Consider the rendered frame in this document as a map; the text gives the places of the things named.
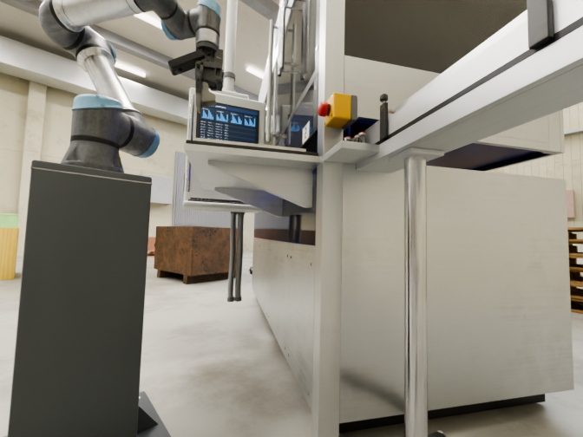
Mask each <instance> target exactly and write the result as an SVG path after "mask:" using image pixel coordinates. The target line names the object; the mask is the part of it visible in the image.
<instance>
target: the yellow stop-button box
mask: <svg viewBox="0 0 583 437"><path fill-rule="evenodd" d="M327 102H328V105H329V107H328V113H327V115H326V116H325V117H324V125H325V126H326V127H334V128H342V129H347V128H348V127H349V126H351V125H352V124H353V123H354V122H355V121H356V120H357V96H356V95H346V94H340V93H333V94H332V96H331V97H330V99H329V100H328V101H327Z"/></svg>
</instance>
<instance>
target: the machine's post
mask: <svg viewBox="0 0 583 437"><path fill-rule="evenodd" d="M344 7H345V0H320V31H319V74H318V105H319V103H320V102H322V101H325V102H327V101H328V100H329V99H330V97H331V96H332V94H333V93H340V94H343V93H344ZM343 131H344V130H343V129H342V128H334V127H326V126H325V125H324V117H322V116H318V156H320V157H322V162H321V163H320V164H319V165H318V166H317V204H316V247H315V290H314V333H313V377H312V420H311V437H339V380H340V318H341V256H342V193H343V163H341V162H332V161H324V155H325V154H326V153H327V152H328V151H330V150H331V149H332V148H333V147H334V146H335V145H336V144H337V143H339V142H340V141H341V140H343Z"/></svg>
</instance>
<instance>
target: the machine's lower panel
mask: <svg viewBox="0 0 583 437"><path fill-rule="evenodd" d="M426 189H427V333H428V411H429V410H435V409H441V408H452V407H459V406H465V405H471V404H477V403H483V402H490V401H500V400H506V399H513V398H519V397H525V396H531V395H543V394H549V393H555V392H560V391H567V390H573V389H574V385H573V341H572V319H571V297H570V275H569V252H568V230H567V187H566V180H565V179H554V178H545V177H536V176H527V175H519V174H510V173H493V172H484V171H476V170H467V169H457V168H448V167H439V166H426ZM315 247H316V246H315V245H303V244H297V243H290V242H283V241H276V240H269V239H262V238H255V237H254V233H253V257H252V290H253V292H254V294H255V296H256V298H257V299H258V301H259V304H260V306H261V308H262V310H263V312H264V314H265V317H266V319H267V321H268V323H269V324H270V326H271V328H272V332H273V334H274V335H275V337H276V339H277V341H278V344H279V346H280V348H281V349H282V351H283V354H284V356H285V359H286V360H287V362H288V364H289V366H290V368H291V371H292V373H293V375H294V377H295V379H296V381H297V383H298V385H299V387H300V389H301V391H302V393H303V396H304V398H305V400H306V402H307V404H308V406H309V408H310V410H311V412H312V377H313V333H314V290H315ZM399 414H404V169H401V170H398V171H396V172H393V173H377V172H367V171H359V170H356V164H351V163H343V193H342V256H341V318H340V380H339V423H345V422H352V421H362V420H368V419H375V418H381V417H387V416H393V415H399Z"/></svg>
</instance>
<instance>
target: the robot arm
mask: <svg viewBox="0 0 583 437"><path fill-rule="evenodd" d="M196 7H197V8H196V9H191V10H183V9H182V7H181V6H180V4H179V3H178V2H177V0H44V1H43V3H42V4H41V6H40V9H39V21H40V24H41V26H42V28H43V31H44V32H45V34H46V35H47V36H48V38H49V39H50V40H51V41H53V42H54V43H55V44H57V45H58V46H60V47H62V48H63V49H65V50H67V51H68V52H69V53H70V54H72V55H73V56H74V57H75V59H76V60H77V62H78V64H79V66H80V67H81V69H82V70H84V71H85V72H87V73H88V75H89V77H90V79H91V81H92V82H93V84H94V86H95V89H96V91H97V93H98V95H92V94H84V95H78V96H77V97H76V98H75V99H74V104H73V107H72V111H73V112H72V122H71V134H70V144H69V148H68V150H67V152H66V153H65V155H64V157H63V159H62V161H61V164H66V165H72V166H83V167H89V168H95V169H101V170H107V171H113V172H118V173H124V169H123V166H122V163H121V158H120V155H119V150H120V151H122V152H124V153H128V154H131V155H132V156H134V157H139V158H147V157H150V156H151V155H153V154H154V153H155V152H156V150H157V149H158V146H159V145H160V136H159V134H158V132H157V131H156V130H155V129H154V128H152V127H150V126H149V125H148V124H147V122H146V120H145V118H144V116H143V115H142V113H141V112H140V111H138V110H136V109H134V106H133V104H132V102H131V101H130V100H129V98H128V95H127V93H126V91H125V89H124V87H123V86H122V84H121V81H120V79H119V77H118V75H117V74H116V72H115V70H114V66H115V63H116V60H115V58H116V53H115V49H114V47H113V46H112V45H111V44H110V43H109V42H108V41H107V40H106V39H105V38H104V37H102V36H100V35H99V34H98V33H96V32H95V31H94V30H93V29H91V28H90V27H89V25H93V24H97V23H103V22H107V21H111V20H115V19H119V18H123V17H126V16H133V15H137V14H141V13H145V12H149V11H153V12H154V13H155V14H156V15H157V16H158V17H159V18H160V25H161V27H162V30H163V31H164V32H165V35H166V37H167V38H168V39H170V40H172V41H176V40H180V41H182V40H185V39H189V38H195V47H196V51H194V52H192V53H189V54H186V55H183V56H180V57H177V58H175V59H173V60H170V61H168V66H169V69H170V71H171V73H172V75H179V74H181V73H184V72H186V71H188V70H191V69H193V68H195V95H196V108H197V110H198V112H199V113H200V114H201V110H202V108H203V107H211V106H214V105H215V104H216V100H215V98H216V96H215V94H213V93H212V92H210V91H209V89H210V90H212V91H222V88H223V76H224V69H223V58H224V55H223V49H219V38H220V23H221V18H220V7H219V5H218V3H217V2H216V1H214V0H199V1H198V3H197V6H196Z"/></svg>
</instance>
